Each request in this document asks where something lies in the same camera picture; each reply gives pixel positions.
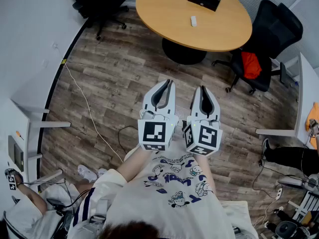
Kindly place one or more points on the another person's forearm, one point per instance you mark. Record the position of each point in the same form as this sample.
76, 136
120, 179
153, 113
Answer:
32, 198

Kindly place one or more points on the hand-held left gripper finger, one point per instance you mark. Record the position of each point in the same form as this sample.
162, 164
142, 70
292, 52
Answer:
150, 96
170, 96

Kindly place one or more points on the grey flat screen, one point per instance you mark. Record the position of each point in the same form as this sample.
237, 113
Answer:
15, 153

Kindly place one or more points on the round wooden table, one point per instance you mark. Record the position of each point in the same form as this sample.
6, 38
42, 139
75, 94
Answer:
174, 21

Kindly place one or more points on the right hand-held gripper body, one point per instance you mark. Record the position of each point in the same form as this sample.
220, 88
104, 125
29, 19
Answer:
203, 136

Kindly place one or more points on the yellow-orange cloth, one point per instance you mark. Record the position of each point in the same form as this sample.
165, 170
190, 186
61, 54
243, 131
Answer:
314, 112

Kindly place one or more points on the yellow tape strip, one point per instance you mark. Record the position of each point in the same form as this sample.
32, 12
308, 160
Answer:
63, 61

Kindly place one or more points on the white power strip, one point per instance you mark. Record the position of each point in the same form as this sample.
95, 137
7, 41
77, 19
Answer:
279, 193

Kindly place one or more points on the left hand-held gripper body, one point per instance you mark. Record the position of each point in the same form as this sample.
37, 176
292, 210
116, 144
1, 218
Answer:
155, 123

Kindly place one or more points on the white desk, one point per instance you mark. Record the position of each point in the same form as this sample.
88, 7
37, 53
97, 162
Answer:
12, 118
307, 83

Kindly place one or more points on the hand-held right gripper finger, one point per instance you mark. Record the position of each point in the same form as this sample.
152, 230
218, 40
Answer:
197, 103
214, 106

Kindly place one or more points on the white printed shirt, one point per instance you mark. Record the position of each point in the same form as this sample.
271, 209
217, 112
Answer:
149, 203

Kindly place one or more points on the white slatted rack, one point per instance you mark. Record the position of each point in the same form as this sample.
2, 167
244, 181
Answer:
307, 204

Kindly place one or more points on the person's left forearm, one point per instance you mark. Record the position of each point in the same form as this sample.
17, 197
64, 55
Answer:
135, 162

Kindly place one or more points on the small white item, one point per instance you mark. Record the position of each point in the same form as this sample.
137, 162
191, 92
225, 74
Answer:
193, 21

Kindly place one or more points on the white sneaker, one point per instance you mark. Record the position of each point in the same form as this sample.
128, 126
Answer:
101, 172
87, 173

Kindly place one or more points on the orange cloth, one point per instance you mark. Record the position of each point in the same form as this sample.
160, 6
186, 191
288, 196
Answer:
251, 65

